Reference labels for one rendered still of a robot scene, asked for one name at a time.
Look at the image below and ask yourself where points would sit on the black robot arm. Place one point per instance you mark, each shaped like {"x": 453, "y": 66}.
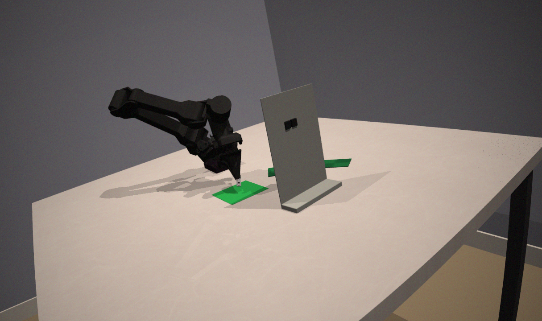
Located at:
{"x": 192, "y": 117}

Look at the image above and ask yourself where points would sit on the grey panel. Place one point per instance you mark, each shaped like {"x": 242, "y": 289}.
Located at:
{"x": 293, "y": 133}

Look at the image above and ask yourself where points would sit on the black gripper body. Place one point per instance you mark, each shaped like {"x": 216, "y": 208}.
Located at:
{"x": 227, "y": 141}

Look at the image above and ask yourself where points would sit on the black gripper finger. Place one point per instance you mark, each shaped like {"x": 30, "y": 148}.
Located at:
{"x": 233, "y": 159}
{"x": 226, "y": 164}

